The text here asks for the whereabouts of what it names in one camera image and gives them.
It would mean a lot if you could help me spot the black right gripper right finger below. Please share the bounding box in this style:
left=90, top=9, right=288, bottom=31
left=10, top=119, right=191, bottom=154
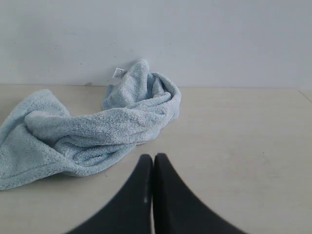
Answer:
left=153, top=153, right=244, bottom=234

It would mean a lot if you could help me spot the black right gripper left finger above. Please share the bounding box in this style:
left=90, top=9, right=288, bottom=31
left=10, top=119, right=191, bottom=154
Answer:
left=68, top=155, right=153, bottom=234

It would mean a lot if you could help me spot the light blue fluffy towel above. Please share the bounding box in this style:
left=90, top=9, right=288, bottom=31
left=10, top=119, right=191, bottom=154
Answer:
left=0, top=59, right=181, bottom=190

